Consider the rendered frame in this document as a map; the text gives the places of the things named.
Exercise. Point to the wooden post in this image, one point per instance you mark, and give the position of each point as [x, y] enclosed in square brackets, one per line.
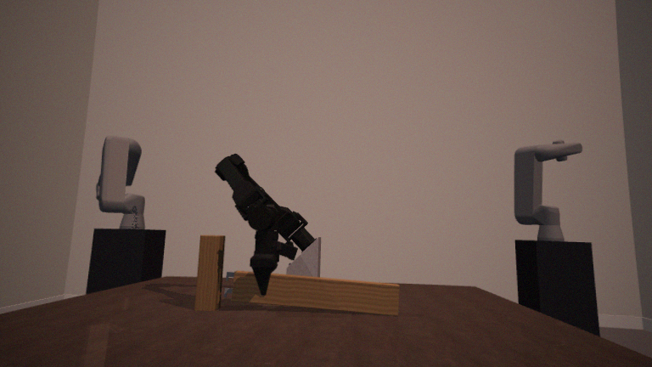
[209, 281]

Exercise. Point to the wooden rail with steel hooks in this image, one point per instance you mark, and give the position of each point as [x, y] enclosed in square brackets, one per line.
[312, 292]

